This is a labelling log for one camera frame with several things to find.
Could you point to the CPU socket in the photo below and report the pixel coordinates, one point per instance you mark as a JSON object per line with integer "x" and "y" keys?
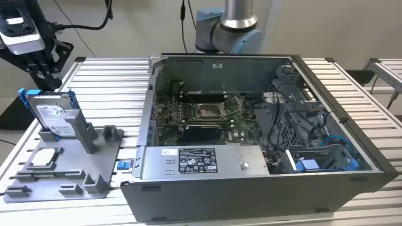
{"x": 210, "y": 111}

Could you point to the blue case latch tab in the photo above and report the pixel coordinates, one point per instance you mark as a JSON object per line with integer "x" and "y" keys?
{"x": 122, "y": 165}

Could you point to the grey metal drive cage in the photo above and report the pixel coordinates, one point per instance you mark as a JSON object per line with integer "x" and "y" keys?
{"x": 291, "y": 122}

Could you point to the black open PC case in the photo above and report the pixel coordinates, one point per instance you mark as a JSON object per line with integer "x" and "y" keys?
{"x": 238, "y": 200}

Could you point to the black graphics card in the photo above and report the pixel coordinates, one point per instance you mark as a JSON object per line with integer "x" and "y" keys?
{"x": 202, "y": 134}

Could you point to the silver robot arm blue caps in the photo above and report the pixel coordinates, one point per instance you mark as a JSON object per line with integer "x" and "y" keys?
{"x": 238, "y": 22}

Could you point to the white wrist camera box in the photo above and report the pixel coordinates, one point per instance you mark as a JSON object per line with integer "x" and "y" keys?
{"x": 23, "y": 43}

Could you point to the black box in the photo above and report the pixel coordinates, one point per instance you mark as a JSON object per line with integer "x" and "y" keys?
{"x": 359, "y": 77}

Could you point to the black floor stand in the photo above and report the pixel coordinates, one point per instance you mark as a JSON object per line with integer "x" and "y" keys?
{"x": 14, "y": 113}

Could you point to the grey disk bay blue clips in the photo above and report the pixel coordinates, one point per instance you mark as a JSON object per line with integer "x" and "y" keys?
{"x": 333, "y": 153}

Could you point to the silver CPU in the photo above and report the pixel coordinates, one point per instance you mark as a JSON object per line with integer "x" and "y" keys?
{"x": 46, "y": 157}

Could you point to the silver power supply unit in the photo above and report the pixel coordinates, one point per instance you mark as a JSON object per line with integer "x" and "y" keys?
{"x": 156, "y": 162}

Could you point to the metal slat side table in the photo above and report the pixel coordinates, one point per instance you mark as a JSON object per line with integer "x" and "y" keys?
{"x": 388, "y": 68}

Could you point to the metal locking lever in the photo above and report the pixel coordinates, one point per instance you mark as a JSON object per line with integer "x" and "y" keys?
{"x": 190, "y": 98}

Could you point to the hard disk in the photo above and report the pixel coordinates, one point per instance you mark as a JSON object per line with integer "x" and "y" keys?
{"x": 51, "y": 113}

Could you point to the green motherboard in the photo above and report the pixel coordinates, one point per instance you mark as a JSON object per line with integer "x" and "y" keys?
{"x": 245, "y": 134}

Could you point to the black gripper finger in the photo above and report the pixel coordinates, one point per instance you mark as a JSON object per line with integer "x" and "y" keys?
{"x": 35, "y": 70}
{"x": 64, "y": 50}

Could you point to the green RAM stick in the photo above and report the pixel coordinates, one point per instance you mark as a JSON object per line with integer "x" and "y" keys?
{"x": 50, "y": 175}

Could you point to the black RAM slot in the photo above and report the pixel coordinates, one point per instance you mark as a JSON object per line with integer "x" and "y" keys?
{"x": 203, "y": 96}
{"x": 203, "y": 93}

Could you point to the black table corner cap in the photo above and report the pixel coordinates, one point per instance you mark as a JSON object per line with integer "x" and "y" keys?
{"x": 80, "y": 59}
{"x": 330, "y": 59}

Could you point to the grey plastic parts rack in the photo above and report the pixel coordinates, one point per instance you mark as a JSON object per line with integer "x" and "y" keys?
{"x": 72, "y": 164}

